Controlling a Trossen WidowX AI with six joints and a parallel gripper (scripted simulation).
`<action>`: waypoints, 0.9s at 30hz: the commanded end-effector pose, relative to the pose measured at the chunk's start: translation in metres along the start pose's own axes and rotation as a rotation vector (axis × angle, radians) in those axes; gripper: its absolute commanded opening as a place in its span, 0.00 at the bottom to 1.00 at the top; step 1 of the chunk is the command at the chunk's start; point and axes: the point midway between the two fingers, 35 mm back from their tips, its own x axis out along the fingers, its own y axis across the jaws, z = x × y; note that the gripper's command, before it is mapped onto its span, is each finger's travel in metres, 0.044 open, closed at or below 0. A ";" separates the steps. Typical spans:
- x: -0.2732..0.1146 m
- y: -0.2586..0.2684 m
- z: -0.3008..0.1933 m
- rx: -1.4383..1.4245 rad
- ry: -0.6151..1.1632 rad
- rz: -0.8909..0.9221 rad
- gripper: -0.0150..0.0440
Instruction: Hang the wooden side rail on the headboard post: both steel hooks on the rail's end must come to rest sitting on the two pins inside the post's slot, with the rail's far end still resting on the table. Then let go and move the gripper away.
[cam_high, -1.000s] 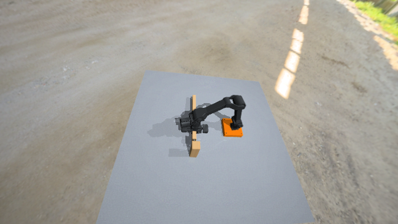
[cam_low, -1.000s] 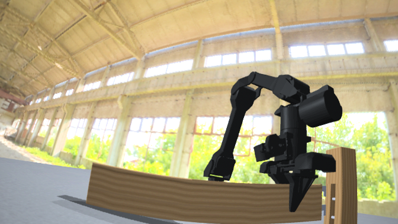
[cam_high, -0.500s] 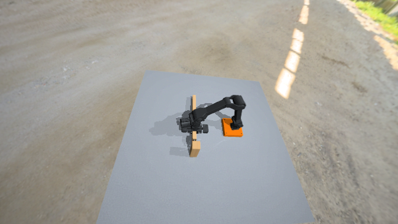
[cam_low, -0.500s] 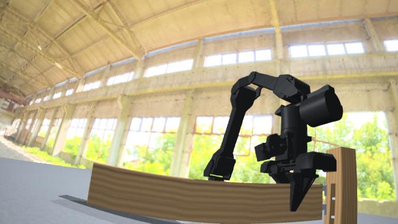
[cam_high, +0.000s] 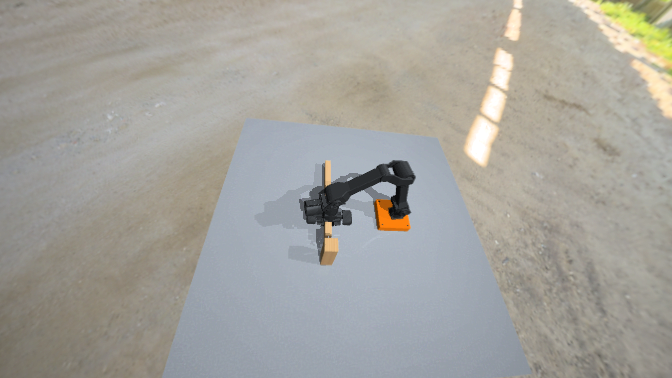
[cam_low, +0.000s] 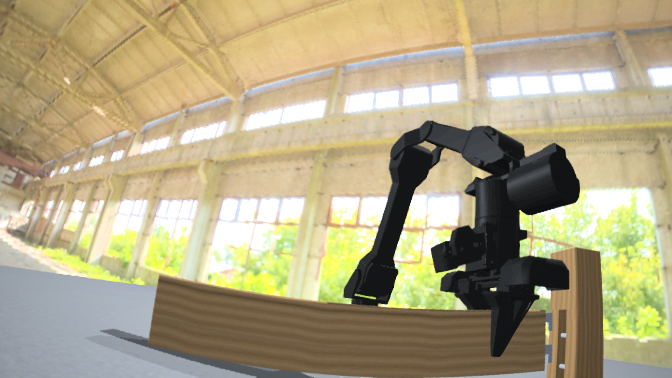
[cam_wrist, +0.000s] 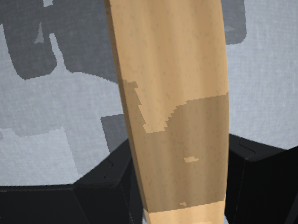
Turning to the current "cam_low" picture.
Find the wooden post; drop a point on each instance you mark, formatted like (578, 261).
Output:
(577, 335)

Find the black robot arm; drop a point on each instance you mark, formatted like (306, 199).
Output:
(540, 182)

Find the long wooden board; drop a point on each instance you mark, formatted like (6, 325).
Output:
(319, 337)

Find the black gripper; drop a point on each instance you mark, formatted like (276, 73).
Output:
(515, 292)

